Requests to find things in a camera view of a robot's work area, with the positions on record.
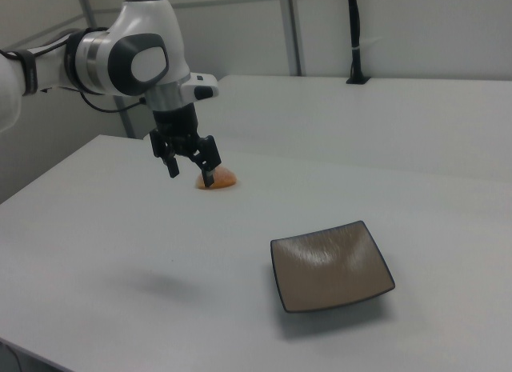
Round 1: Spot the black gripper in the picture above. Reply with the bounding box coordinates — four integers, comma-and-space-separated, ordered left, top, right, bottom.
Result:
150, 103, 222, 188

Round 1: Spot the square brown ceramic plate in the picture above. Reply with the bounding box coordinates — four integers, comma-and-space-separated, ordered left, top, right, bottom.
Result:
270, 220, 396, 314

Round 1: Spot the orange bread roll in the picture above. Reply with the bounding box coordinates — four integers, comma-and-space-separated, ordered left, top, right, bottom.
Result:
194, 166, 238, 190

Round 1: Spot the black velcro strap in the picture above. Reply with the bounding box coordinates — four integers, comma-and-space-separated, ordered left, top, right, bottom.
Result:
18, 50, 41, 97

